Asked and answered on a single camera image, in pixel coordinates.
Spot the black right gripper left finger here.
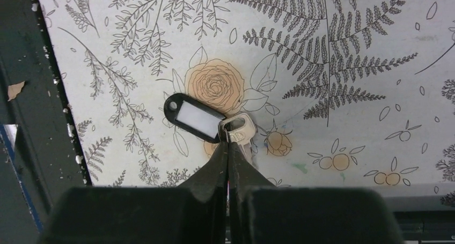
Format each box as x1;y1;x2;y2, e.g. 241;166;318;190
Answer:
38;142;228;243

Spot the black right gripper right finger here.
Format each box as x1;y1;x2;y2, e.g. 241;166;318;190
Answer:
228;143;404;243

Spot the key with black tag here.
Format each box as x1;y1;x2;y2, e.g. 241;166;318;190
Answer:
163;93;256;164

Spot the floral patterned table mat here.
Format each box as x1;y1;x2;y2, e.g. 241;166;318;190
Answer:
34;0;454;210

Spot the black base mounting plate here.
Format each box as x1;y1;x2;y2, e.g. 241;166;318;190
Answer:
1;0;91;231

